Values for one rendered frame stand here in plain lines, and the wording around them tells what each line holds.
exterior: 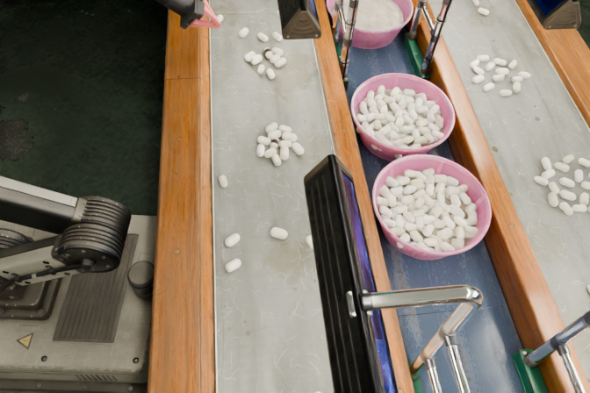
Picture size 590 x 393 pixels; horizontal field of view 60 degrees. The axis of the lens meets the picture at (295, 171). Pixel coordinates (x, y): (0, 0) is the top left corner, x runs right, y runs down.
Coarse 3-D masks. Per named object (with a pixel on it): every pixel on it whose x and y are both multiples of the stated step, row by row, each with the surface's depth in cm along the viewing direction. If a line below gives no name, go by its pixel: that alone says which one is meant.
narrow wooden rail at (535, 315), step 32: (416, 0) 160; (448, 64) 143; (448, 96) 136; (480, 128) 130; (480, 160) 124; (512, 224) 114; (512, 256) 109; (512, 288) 109; (544, 288) 105; (544, 320) 101
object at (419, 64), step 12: (420, 0) 146; (444, 0) 128; (420, 12) 149; (444, 12) 131; (432, 24) 140; (408, 36) 157; (432, 36) 138; (408, 48) 157; (420, 48) 154; (432, 48) 140; (420, 60) 151; (432, 60) 144; (420, 72) 148
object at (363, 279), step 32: (320, 192) 78; (352, 192) 80; (320, 224) 76; (352, 224) 74; (320, 256) 73; (352, 256) 69; (320, 288) 72; (352, 288) 66; (352, 320) 65; (352, 352) 63; (384, 352) 65; (352, 384) 62; (384, 384) 60
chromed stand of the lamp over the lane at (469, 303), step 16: (432, 288) 66; (448, 288) 66; (464, 288) 66; (352, 304) 65; (368, 304) 64; (384, 304) 64; (400, 304) 65; (416, 304) 65; (432, 304) 65; (464, 304) 69; (480, 304) 68; (448, 320) 75; (464, 320) 72; (448, 336) 78; (432, 352) 84; (416, 368) 93; (432, 368) 86; (416, 384) 98; (432, 384) 85; (464, 384) 74
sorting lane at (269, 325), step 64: (256, 0) 161; (256, 64) 144; (256, 128) 130; (320, 128) 131; (256, 192) 119; (256, 256) 109; (256, 320) 101; (320, 320) 102; (256, 384) 94; (320, 384) 94
